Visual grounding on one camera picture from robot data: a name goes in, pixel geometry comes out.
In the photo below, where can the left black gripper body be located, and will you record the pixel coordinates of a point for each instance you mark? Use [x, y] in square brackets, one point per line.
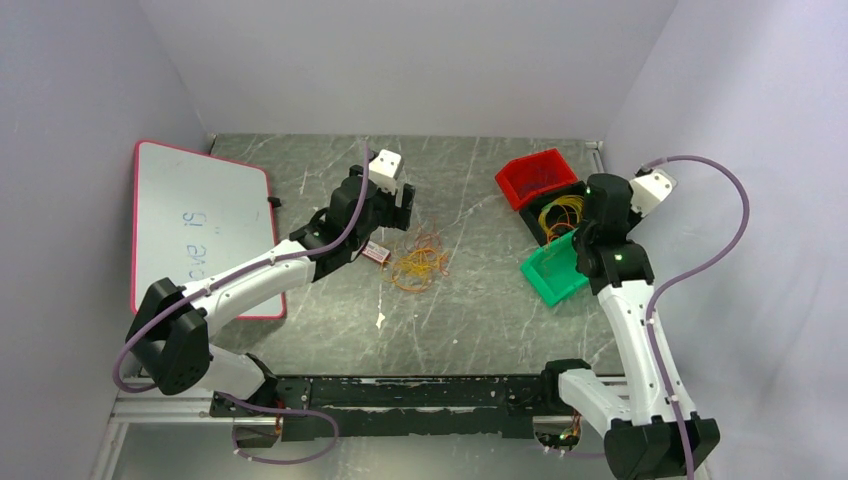
[386, 213]

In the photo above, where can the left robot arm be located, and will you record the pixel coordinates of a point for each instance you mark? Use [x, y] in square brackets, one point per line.
[170, 334]

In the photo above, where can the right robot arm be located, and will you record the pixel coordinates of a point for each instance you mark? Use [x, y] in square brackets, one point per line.
[655, 431]

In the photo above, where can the small red white box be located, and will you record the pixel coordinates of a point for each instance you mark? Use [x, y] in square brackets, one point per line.
[376, 252]

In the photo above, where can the red plastic bin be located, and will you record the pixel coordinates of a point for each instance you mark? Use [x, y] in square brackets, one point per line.
[524, 179]

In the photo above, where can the black plastic bin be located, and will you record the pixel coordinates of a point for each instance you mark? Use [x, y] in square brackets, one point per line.
[552, 215]

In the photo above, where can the green plastic bin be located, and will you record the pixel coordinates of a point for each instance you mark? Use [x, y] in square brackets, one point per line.
[552, 271]

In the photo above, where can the white board pink rim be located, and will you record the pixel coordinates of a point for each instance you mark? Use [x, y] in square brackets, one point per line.
[195, 216]

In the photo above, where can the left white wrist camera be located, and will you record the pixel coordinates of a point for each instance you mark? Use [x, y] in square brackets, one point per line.
[385, 170]

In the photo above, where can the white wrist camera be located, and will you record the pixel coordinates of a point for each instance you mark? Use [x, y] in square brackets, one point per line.
[649, 190]
[385, 170]

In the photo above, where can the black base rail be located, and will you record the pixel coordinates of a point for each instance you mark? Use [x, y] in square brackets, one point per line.
[304, 408]

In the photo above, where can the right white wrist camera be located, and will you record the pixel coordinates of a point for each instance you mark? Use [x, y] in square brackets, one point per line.
[649, 190]

